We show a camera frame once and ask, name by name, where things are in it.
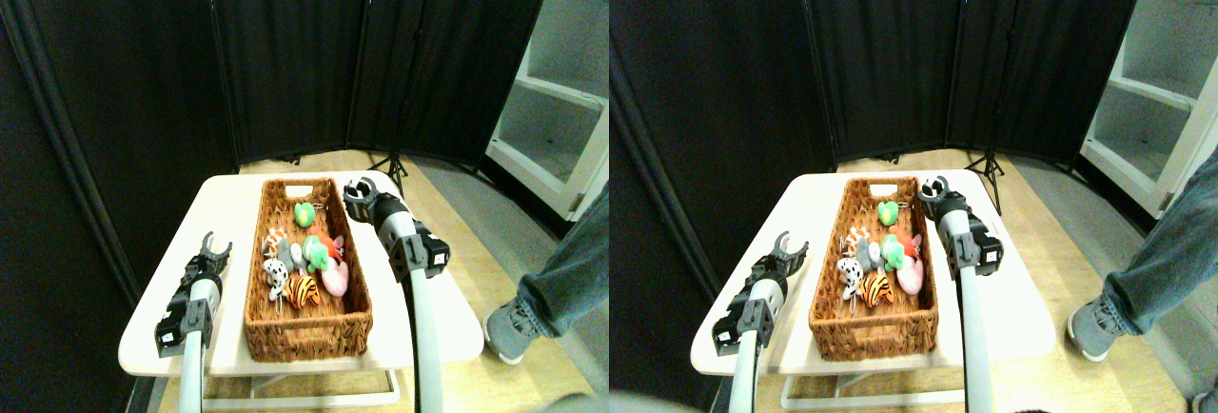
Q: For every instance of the dark green toy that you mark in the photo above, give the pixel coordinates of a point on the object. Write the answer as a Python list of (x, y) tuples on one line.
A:
[(315, 253), (893, 252)]

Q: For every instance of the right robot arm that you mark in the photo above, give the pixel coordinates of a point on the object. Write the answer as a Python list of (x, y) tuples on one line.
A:
[(423, 337), (972, 337)]

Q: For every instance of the white black spotted toy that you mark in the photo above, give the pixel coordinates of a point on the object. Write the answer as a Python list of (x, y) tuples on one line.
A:
[(850, 275), (276, 275)]

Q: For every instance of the low white table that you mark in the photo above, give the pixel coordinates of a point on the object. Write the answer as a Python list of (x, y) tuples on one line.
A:
[(795, 206), (214, 208)]

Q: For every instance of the black curtain stand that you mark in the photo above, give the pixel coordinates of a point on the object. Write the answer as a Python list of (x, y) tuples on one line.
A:
[(990, 170), (392, 167)]

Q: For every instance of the grey plush toy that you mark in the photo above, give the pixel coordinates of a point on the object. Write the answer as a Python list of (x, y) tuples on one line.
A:
[(866, 255), (288, 256)]

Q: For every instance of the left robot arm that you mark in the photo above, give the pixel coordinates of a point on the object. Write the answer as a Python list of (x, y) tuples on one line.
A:
[(745, 380), (193, 375)]

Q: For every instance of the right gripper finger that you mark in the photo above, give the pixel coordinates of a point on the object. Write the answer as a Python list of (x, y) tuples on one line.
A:
[(940, 204), (352, 188), (365, 206), (928, 186)]

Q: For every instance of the brown wicker basket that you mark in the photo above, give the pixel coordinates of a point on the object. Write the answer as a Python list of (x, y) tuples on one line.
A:
[(871, 337), (304, 337)]

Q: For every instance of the black curtain foot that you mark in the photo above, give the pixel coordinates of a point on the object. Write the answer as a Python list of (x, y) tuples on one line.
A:
[(891, 159), (290, 161)]

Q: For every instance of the white shelf unit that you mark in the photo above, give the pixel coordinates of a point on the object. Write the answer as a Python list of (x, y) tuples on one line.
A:
[(1161, 127), (561, 137)]

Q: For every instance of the orange black striped toy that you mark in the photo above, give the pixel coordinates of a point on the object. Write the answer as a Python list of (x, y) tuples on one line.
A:
[(875, 290), (303, 291)]

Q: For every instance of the person's legs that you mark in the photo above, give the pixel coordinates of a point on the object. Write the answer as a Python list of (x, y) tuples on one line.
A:
[(1151, 270), (561, 280)]

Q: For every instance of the pink plush toy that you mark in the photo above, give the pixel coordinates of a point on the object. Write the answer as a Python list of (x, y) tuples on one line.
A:
[(335, 282), (912, 280)]

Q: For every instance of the red plush toy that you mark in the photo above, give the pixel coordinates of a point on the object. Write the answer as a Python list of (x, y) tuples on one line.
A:
[(337, 245), (914, 244)]

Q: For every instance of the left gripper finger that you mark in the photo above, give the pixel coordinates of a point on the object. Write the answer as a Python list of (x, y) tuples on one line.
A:
[(206, 249), (225, 252), (800, 252), (778, 249)]

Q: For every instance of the light green toy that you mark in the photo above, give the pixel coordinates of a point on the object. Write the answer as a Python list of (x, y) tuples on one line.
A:
[(887, 214), (304, 215)]

